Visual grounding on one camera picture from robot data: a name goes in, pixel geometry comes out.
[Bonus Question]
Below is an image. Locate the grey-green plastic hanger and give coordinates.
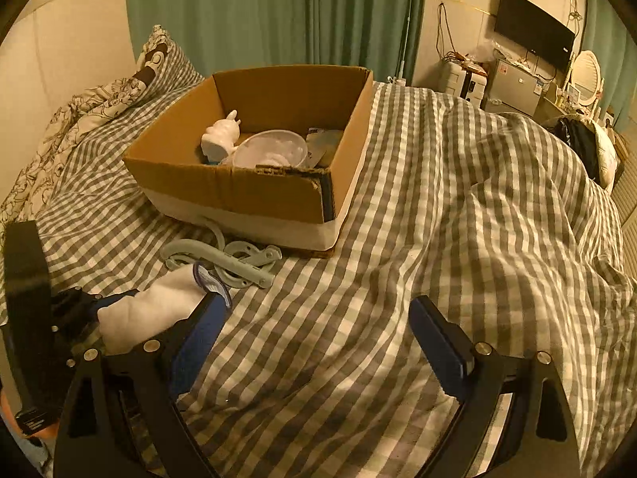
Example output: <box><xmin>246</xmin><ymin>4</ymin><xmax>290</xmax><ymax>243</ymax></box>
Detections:
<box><xmin>160</xmin><ymin>218</ymin><xmax>283</xmax><ymax>289</ymax></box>

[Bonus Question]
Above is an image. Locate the white figurine toy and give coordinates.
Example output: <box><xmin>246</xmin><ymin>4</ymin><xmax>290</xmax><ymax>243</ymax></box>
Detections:
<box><xmin>200</xmin><ymin>110</ymin><xmax>241</xmax><ymax>164</ymax></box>

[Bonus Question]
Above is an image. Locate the clear plastic bowl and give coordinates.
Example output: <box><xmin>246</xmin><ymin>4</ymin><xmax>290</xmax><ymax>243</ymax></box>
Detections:
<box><xmin>232</xmin><ymin>129</ymin><xmax>308</xmax><ymax>169</ymax></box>

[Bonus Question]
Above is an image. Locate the clear plastic packet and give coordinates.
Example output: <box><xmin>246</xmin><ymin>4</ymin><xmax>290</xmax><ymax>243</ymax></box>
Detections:
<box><xmin>305</xmin><ymin>127</ymin><xmax>343</xmax><ymax>168</ymax></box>

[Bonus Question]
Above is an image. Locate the grey checkered bed cover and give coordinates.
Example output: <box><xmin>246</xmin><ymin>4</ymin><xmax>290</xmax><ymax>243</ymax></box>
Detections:
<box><xmin>0</xmin><ymin>33</ymin><xmax>637</xmax><ymax>478</ymax></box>

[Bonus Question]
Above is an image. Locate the floral white quilt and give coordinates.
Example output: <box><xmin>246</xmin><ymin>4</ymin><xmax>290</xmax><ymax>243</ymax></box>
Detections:
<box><xmin>1</xmin><ymin>25</ymin><xmax>172</xmax><ymax>225</ymax></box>

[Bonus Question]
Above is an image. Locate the brown cardboard box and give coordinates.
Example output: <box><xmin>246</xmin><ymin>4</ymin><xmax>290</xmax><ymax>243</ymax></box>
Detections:
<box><xmin>123</xmin><ymin>65</ymin><xmax>373</xmax><ymax>251</ymax></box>

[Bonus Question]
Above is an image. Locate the black and white bag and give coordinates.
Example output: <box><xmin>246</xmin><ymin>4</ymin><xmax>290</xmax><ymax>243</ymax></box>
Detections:
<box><xmin>542</xmin><ymin>114</ymin><xmax>622</xmax><ymax>193</ymax></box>

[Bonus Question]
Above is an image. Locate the grey cabinet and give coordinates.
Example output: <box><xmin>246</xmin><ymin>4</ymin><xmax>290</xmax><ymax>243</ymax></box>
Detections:
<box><xmin>482</xmin><ymin>59</ymin><xmax>543</xmax><ymax>117</ymax></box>

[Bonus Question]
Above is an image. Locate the large green curtain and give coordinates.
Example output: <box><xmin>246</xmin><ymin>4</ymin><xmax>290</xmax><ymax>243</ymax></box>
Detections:
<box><xmin>126</xmin><ymin>0</ymin><xmax>422</xmax><ymax>81</ymax></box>

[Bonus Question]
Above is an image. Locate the white suitcase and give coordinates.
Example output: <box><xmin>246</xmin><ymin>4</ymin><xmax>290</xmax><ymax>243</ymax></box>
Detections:
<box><xmin>437</xmin><ymin>61</ymin><xmax>488</xmax><ymax>108</ymax></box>

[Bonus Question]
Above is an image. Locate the white oval vanity mirror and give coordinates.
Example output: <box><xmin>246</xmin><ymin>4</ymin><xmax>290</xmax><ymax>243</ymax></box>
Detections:
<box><xmin>567</xmin><ymin>50</ymin><xmax>602</xmax><ymax>106</ymax></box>

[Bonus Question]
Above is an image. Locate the small green curtain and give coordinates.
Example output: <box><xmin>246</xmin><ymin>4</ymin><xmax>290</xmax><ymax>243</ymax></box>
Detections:
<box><xmin>582</xmin><ymin>0</ymin><xmax>636</xmax><ymax>132</ymax></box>

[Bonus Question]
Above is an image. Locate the black wall television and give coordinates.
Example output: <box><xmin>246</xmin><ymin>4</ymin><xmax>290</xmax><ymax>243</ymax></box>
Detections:
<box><xmin>494</xmin><ymin>0</ymin><xmax>575</xmax><ymax>72</ymax></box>

